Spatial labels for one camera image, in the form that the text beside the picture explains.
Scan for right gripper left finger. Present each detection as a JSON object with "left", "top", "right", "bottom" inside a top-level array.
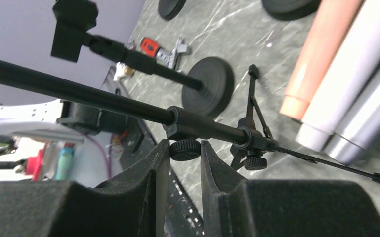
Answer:
[{"left": 0, "top": 140, "right": 170, "bottom": 237}]

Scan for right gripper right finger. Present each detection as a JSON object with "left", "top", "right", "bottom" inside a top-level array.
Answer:
[{"left": 201, "top": 141, "right": 380, "bottom": 237}]

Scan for shock mount tripod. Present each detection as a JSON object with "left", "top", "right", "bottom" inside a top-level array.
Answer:
[{"left": 0, "top": 60, "right": 380, "bottom": 184}]

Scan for black mic stand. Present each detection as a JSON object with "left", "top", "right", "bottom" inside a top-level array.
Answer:
[
  {"left": 261, "top": 0, "right": 321, "bottom": 21},
  {"left": 51, "top": 0, "right": 235, "bottom": 119}
]

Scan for silver grey microphone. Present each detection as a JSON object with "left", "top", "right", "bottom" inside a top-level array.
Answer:
[{"left": 323, "top": 68, "right": 380, "bottom": 165}]

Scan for shock mount stand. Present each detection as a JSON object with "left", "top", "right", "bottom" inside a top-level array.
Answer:
[{"left": 158, "top": 0, "right": 186, "bottom": 21}]

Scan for pink microphone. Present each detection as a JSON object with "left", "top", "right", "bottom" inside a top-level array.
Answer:
[{"left": 280, "top": 0, "right": 363, "bottom": 120}]

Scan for white microphone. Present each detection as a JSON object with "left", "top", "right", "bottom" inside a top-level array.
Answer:
[{"left": 295, "top": 0, "right": 380, "bottom": 152}]

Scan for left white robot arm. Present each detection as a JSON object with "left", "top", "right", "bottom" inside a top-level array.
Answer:
[{"left": 0, "top": 99, "right": 102, "bottom": 143}]

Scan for red and teal background objects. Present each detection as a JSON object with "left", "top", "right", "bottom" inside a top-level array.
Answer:
[{"left": 0, "top": 137, "right": 76, "bottom": 182}]

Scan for small brass white fitting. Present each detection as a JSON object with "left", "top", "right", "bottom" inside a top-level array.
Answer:
[{"left": 113, "top": 62, "right": 135, "bottom": 81}]

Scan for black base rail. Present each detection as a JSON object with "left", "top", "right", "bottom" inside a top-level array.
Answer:
[{"left": 113, "top": 116, "right": 205, "bottom": 237}]

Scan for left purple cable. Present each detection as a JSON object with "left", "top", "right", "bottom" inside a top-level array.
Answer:
[{"left": 78, "top": 130, "right": 125, "bottom": 180}]

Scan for red handled adjustable wrench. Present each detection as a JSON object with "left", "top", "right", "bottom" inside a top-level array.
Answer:
[{"left": 140, "top": 37, "right": 191, "bottom": 72}]

